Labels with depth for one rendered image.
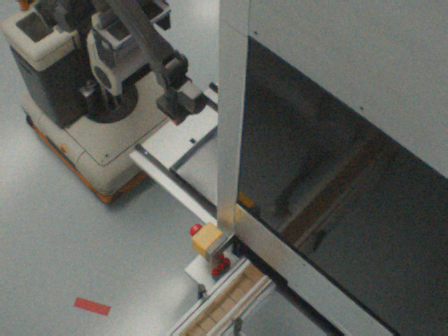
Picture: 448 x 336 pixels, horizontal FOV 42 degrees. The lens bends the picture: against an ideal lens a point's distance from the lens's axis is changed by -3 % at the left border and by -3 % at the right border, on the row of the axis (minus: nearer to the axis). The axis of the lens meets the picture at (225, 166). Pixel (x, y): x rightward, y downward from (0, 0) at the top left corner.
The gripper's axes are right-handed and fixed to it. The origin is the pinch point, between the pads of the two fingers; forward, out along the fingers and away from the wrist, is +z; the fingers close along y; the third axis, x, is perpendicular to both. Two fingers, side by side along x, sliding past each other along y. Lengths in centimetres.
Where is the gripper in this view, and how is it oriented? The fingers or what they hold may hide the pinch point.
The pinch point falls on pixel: (178, 122)
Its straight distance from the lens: 173.7
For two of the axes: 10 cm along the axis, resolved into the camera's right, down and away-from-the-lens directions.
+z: -0.1, 5.1, 8.6
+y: 7.3, 5.9, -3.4
